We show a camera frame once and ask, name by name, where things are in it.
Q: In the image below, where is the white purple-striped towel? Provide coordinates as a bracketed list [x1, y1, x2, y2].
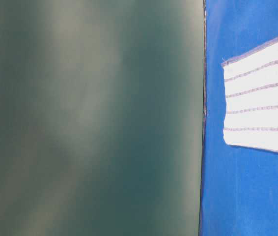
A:
[222, 37, 278, 152]

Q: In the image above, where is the blue table cloth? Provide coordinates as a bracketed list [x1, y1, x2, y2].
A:
[199, 0, 278, 236]

